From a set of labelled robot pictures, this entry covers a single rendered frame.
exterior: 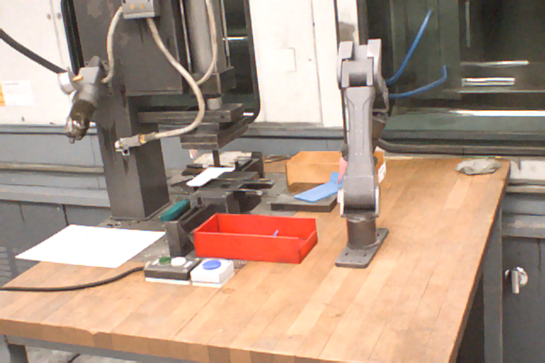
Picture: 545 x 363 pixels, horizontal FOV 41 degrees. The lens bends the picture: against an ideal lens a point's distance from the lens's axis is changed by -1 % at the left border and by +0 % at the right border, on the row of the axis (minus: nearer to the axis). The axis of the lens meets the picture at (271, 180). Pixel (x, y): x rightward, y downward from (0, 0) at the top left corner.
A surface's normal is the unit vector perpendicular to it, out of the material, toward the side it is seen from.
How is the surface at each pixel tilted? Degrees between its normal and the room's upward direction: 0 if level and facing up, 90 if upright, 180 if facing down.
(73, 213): 90
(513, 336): 90
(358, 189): 64
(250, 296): 0
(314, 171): 90
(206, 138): 90
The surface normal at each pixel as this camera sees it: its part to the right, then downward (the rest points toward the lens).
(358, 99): -0.25, -0.11
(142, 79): -0.37, 0.32
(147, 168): 0.92, 0.02
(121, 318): -0.11, -0.95
